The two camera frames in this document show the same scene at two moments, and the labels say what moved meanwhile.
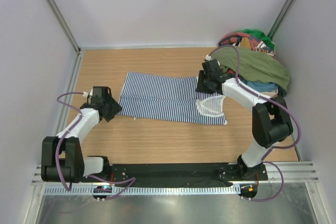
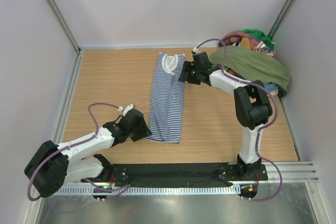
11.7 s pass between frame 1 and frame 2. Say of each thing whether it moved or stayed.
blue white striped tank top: moved
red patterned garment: stayed
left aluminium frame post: stayed
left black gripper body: moved
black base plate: stayed
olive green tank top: stayed
